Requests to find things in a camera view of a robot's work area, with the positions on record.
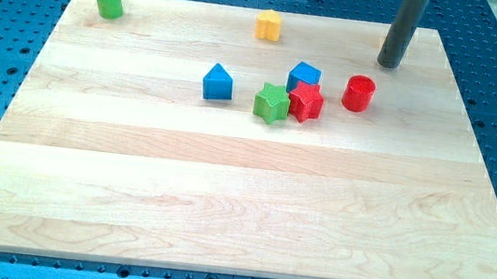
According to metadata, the blue triangle block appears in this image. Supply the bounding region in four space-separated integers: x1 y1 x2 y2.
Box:
202 63 233 100

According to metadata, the wooden board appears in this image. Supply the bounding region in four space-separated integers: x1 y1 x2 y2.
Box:
0 0 497 279

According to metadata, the green star block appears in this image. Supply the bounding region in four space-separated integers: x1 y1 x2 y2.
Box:
253 82 290 124

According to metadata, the red star block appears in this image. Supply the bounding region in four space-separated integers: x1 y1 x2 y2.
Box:
288 80 324 123

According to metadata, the blue cube block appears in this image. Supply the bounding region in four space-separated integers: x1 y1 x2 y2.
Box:
286 62 322 92

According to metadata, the yellow heart block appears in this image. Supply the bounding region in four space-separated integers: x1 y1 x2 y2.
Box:
254 9 282 42

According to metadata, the red cylinder block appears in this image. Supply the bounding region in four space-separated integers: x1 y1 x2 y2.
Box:
341 75 376 113

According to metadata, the green cylinder block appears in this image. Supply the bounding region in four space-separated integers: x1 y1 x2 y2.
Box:
96 0 123 20

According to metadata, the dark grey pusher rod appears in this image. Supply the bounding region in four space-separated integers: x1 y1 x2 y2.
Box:
377 0 430 69

